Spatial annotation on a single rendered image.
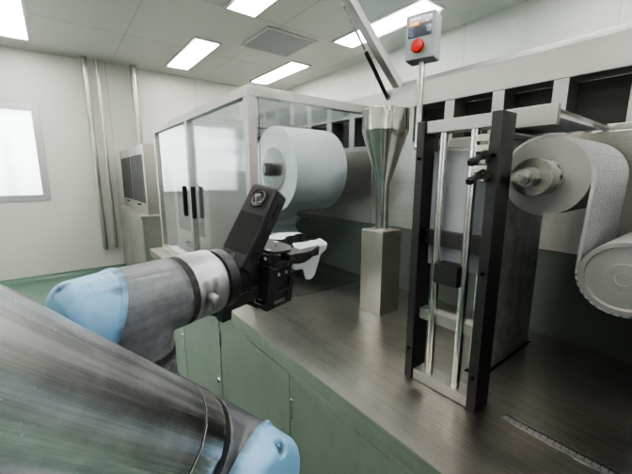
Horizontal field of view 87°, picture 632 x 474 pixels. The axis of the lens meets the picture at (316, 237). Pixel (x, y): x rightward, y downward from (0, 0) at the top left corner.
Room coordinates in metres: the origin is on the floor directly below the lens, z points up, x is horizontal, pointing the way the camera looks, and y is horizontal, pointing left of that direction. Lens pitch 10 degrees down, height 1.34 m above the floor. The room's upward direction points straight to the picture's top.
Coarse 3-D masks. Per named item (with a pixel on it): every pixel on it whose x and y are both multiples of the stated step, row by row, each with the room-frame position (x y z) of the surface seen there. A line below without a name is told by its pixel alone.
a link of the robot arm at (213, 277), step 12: (192, 252) 0.36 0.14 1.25; (204, 252) 0.37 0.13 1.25; (192, 264) 0.34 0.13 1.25; (204, 264) 0.34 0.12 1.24; (216, 264) 0.35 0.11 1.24; (204, 276) 0.33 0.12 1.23; (216, 276) 0.34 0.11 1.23; (228, 276) 0.36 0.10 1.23; (204, 288) 0.33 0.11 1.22; (216, 288) 0.34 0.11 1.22; (228, 288) 0.35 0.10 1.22; (204, 300) 0.33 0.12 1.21; (216, 300) 0.33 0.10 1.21; (204, 312) 0.33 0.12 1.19
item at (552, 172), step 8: (528, 160) 0.59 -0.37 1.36; (536, 160) 0.58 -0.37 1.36; (544, 160) 0.57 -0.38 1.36; (552, 160) 0.60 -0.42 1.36; (520, 168) 0.60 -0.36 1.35; (544, 168) 0.57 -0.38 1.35; (552, 168) 0.56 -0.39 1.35; (560, 168) 0.59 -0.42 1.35; (544, 176) 0.57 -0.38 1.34; (552, 176) 0.56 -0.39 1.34; (560, 176) 0.58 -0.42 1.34; (536, 184) 0.58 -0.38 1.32; (544, 184) 0.57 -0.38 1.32; (552, 184) 0.57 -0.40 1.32; (560, 184) 0.59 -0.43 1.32; (520, 192) 0.59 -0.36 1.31; (528, 192) 0.59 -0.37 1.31; (536, 192) 0.57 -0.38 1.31; (544, 192) 0.57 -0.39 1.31; (552, 192) 0.60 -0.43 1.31
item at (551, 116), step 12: (516, 108) 0.63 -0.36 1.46; (528, 108) 0.62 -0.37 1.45; (540, 108) 0.60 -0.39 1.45; (552, 108) 0.59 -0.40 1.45; (516, 120) 0.63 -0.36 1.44; (528, 120) 0.62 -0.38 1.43; (540, 120) 0.60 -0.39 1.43; (552, 120) 0.59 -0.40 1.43; (564, 120) 0.63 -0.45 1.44; (576, 120) 0.67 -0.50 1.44; (588, 120) 0.71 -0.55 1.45; (552, 132) 0.79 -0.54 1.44; (564, 132) 0.79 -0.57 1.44
